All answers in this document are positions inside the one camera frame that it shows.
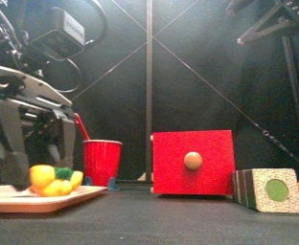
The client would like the thin diagonal brace wire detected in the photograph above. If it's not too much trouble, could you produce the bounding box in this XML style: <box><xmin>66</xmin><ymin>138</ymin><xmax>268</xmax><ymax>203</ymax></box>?
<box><xmin>70</xmin><ymin>0</ymin><xmax>201</xmax><ymax>101</ymax></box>

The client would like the red stick in cup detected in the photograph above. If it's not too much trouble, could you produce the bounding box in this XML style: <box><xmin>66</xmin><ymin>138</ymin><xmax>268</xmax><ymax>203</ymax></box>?
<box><xmin>74</xmin><ymin>112</ymin><xmax>93</xmax><ymax>142</ymax></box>

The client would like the wooden drawer with red front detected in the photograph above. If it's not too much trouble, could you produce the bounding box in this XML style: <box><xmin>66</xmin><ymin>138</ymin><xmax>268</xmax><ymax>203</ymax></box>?
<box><xmin>150</xmin><ymin>129</ymin><xmax>238</xmax><ymax>196</ymax></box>

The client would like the yellow squash half green stem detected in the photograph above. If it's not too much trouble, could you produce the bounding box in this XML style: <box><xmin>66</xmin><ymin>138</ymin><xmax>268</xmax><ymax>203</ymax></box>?
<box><xmin>28</xmin><ymin>164</ymin><xmax>86</xmax><ymax>198</ymax></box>

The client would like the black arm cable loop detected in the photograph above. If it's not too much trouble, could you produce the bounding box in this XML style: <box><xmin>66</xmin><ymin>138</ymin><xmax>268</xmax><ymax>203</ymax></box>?
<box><xmin>54</xmin><ymin>57</ymin><xmax>85</xmax><ymax>94</ymax></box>

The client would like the diagonal brace wire with turnbuckle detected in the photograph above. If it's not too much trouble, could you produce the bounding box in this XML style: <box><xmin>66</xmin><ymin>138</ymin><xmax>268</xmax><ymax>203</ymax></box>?
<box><xmin>111</xmin><ymin>0</ymin><xmax>299</xmax><ymax>175</ymax></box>

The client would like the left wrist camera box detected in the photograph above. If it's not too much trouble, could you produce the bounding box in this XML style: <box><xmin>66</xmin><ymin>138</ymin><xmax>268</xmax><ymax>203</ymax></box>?
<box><xmin>30</xmin><ymin>7</ymin><xmax>89</xmax><ymax>62</ymax></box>

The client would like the red plastic cup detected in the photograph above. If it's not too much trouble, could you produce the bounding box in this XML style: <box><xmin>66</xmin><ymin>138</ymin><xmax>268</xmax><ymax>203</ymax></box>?
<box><xmin>82</xmin><ymin>139</ymin><xmax>125</xmax><ymax>188</ymax></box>

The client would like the black camera cable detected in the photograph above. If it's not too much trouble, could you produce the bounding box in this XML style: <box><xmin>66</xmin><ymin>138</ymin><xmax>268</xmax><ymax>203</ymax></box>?
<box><xmin>82</xmin><ymin>0</ymin><xmax>110</xmax><ymax>44</ymax></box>

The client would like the white rectangular plate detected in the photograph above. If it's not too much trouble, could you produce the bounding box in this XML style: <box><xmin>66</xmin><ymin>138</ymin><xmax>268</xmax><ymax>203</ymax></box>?
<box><xmin>0</xmin><ymin>184</ymin><xmax>110</xmax><ymax>214</ymax></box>

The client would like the dark frame post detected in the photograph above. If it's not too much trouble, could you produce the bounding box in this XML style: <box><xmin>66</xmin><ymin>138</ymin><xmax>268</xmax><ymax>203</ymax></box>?
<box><xmin>281</xmin><ymin>33</ymin><xmax>299</xmax><ymax>161</ymax></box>

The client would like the grey vertical frame pole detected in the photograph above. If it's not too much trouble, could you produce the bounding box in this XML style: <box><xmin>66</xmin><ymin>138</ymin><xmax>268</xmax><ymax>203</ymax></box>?
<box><xmin>145</xmin><ymin>0</ymin><xmax>155</xmax><ymax>184</ymax></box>

